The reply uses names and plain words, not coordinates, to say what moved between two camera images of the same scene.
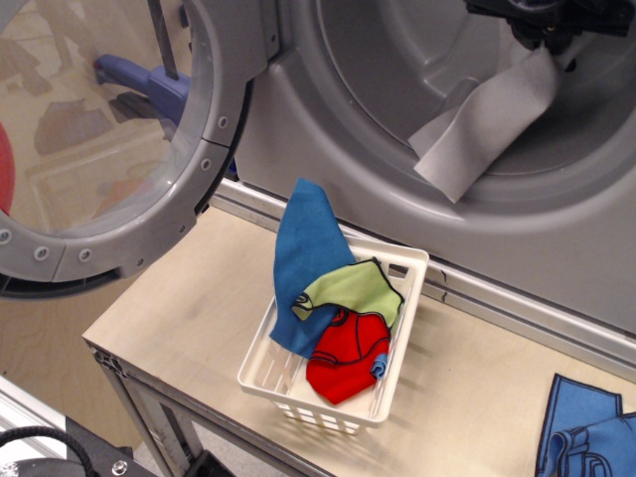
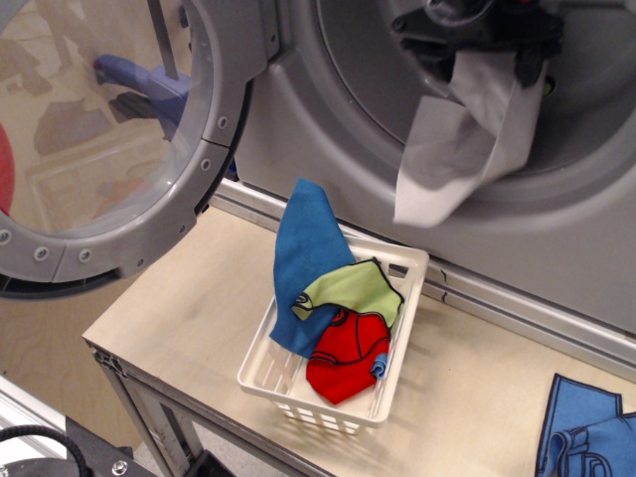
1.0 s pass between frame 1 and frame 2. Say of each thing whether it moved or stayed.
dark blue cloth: stayed
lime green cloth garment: stayed
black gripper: moved
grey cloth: moved
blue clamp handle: stayed
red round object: stayed
